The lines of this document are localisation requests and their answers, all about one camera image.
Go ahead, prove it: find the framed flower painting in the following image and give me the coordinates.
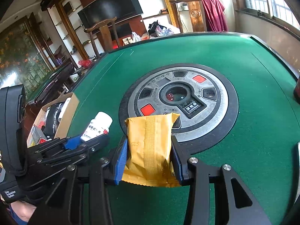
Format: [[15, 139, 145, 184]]
[[0, 21, 54, 96]]

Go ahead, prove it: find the wooden chair carved emblem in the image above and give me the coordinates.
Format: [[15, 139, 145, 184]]
[[169, 0, 207, 32]]

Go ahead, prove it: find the cardboard box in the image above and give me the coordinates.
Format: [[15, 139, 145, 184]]
[[26, 92, 80, 148]]

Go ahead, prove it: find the black pouch white print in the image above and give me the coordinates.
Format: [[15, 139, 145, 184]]
[[43, 102, 65, 139]]

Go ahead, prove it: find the pile of bags and clothes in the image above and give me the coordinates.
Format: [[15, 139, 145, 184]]
[[148, 21, 181, 38]]

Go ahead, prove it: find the white bottle green label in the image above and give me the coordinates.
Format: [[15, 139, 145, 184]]
[[57, 97, 72, 120]]

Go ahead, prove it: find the small white bottle red label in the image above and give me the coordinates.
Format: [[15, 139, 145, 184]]
[[80, 112, 113, 142]]

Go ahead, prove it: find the plain wooden chair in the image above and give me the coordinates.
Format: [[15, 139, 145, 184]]
[[84, 17, 121, 54]]

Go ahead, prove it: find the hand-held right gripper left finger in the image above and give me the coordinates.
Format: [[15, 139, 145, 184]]
[[30, 136, 129, 225]]

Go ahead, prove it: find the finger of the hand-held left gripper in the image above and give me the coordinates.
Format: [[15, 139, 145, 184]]
[[28, 135, 83, 155], [35, 135, 110, 171]]

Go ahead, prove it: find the dark green-topped mahjong table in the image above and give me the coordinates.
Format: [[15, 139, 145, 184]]
[[28, 61, 75, 106]]

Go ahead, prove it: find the person's left forearm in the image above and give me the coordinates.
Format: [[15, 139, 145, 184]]
[[9, 200, 38, 224]]

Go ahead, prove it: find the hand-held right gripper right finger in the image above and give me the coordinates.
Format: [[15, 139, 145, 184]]
[[171, 135, 272, 225]]

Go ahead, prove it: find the yellow foil packet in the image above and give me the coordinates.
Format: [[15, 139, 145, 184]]
[[124, 112, 181, 188]]

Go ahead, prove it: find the round grey table control panel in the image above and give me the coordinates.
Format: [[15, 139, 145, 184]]
[[119, 63, 239, 143]]

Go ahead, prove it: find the maroon cloth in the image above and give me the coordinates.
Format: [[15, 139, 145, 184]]
[[202, 0, 229, 32]]

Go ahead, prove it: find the black flat television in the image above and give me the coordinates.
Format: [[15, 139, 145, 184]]
[[77, 0, 144, 29]]

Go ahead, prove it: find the small red grey box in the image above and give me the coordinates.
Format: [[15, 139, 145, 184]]
[[30, 124, 47, 146]]

